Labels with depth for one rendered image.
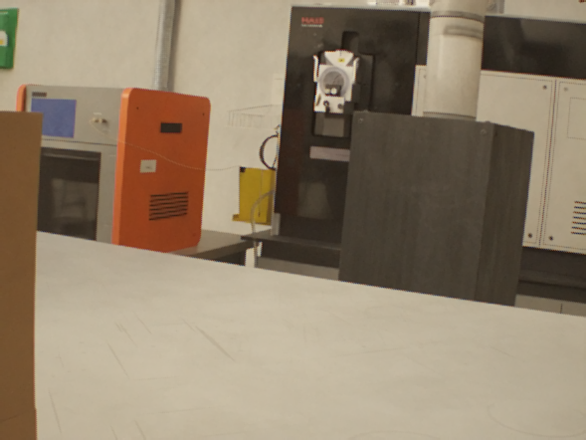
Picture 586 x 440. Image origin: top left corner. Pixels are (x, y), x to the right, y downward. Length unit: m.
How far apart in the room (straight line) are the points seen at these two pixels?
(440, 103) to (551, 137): 0.88
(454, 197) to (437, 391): 0.67
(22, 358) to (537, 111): 1.93
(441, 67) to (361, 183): 0.23
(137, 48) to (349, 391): 3.48
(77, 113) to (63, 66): 2.28
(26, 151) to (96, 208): 1.64
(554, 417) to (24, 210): 0.36
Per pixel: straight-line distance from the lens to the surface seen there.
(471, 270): 1.14
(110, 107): 1.83
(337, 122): 2.12
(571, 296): 2.06
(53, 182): 1.94
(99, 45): 4.02
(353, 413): 0.45
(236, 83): 3.59
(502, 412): 0.48
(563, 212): 2.09
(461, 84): 1.24
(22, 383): 0.23
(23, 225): 0.22
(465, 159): 1.14
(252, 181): 2.31
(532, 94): 2.09
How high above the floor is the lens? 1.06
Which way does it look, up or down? 7 degrees down
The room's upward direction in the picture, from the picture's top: 5 degrees clockwise
